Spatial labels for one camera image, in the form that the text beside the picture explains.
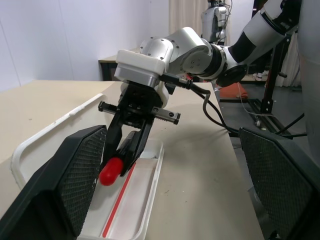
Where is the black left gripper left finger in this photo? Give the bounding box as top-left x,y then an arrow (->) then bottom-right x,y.
0,124 -> 109,240

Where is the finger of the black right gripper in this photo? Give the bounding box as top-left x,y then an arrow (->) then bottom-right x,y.
120,118 -> 155,178
99,111 -> 126,173

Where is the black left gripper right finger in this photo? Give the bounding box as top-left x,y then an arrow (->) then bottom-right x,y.
238,126 -> 320,240

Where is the red stick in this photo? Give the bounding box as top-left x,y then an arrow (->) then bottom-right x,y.
98,130 -> 137,187

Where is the white open pencil case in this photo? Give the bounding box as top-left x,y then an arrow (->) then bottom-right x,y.
11,93 -> 166,240

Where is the beige desk with dark sides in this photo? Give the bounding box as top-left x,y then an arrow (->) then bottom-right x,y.
97,46 -> 144,82

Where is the red cushion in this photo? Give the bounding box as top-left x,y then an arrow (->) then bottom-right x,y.
219,82 -> 249,100

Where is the beige curtain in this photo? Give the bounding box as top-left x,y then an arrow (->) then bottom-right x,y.
168,0 -> 209,39

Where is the white shoe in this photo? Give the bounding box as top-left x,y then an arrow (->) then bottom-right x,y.
252,70 -> 269,81

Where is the grey humanoid robot in background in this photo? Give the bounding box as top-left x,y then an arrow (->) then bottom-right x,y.
200,0 -> 234,46

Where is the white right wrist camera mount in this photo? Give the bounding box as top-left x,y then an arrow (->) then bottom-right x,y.
113,48 -> 171,108

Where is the black floor cable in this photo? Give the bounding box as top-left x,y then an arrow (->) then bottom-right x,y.
272,112 -> 309,138

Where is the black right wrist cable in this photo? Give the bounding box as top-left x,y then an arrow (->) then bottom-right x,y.
159,72 -> 242,138

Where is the thin white cable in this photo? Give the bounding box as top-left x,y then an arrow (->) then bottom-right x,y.
236,82 -> 276,117

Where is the black metal stand frame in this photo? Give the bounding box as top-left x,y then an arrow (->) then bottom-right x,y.
219,31 -> 309,138

